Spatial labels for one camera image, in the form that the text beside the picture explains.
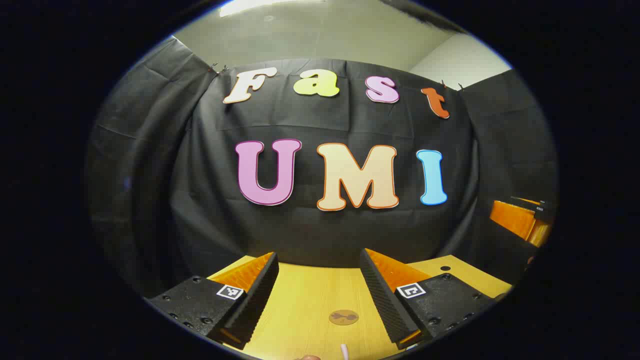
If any black backdrop cloth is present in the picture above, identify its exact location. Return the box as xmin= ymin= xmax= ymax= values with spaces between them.
xmin=86 ymin=36 xmax=558 ymax=301

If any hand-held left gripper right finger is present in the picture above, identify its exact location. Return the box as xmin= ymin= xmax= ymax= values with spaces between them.
xmin=359 ymin=248 xmax=497 ymax=351

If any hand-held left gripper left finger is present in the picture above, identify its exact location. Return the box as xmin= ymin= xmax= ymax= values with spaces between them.
xmin=147 ymin=251 xmax=280 ymax=351

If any round brown coaster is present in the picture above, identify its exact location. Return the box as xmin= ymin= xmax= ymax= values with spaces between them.
xmin=328 ymin=309 xmax=360 ymax=326

